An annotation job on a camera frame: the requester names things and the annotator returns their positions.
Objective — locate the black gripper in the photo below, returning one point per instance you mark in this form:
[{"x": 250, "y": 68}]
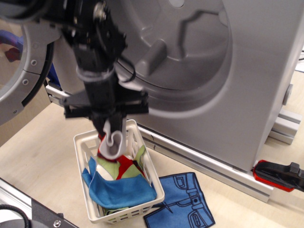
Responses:
[{"x": 104, "y": 98}]

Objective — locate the grey felt cloth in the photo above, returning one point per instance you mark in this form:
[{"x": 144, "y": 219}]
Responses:
[{"x": 113, "y": 144}]

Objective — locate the red felt cloth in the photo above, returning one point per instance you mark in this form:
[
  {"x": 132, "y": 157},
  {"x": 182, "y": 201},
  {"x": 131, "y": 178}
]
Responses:
[{"x": 123, "y": 167}]

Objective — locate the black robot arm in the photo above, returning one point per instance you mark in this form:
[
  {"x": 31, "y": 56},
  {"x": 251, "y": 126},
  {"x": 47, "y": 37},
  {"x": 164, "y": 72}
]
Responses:
[{"x": 97, "y": 44}]

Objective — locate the white plastic laundry basket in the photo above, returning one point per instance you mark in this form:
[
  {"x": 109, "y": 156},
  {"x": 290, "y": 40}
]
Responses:
[{"x": 86, "y": 147}]

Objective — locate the grey round machine door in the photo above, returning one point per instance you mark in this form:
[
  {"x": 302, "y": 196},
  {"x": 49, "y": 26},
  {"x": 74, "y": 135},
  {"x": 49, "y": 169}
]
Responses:
[{"x": 26, "y": 53}]

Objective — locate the grey toy washing machine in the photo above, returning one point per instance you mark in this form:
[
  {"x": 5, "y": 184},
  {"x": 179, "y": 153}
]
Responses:
[{"x": 216, "y": 71}]

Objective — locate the blue felt cloth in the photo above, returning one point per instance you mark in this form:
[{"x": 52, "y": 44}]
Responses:
[{"x": 98, "y": 186}]

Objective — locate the blue felt jeans shorts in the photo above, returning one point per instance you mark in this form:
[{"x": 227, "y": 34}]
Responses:
[{"x": 184, "y": 205}]

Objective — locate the short aluminium profile block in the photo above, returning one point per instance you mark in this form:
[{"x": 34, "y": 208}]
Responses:
[{"x": 286, "y": 126}]

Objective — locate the red black clamp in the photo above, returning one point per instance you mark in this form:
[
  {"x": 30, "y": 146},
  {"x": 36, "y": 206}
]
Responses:
[{"x": 284, "y": 177}]

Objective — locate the aluminium frame with black plate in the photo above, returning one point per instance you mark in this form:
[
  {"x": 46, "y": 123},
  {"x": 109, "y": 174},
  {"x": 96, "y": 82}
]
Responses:
[{"x": 18, "y": 210}]

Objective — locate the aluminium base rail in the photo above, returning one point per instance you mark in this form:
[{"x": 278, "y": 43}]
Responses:
[{"x": 204, "y": 166}]

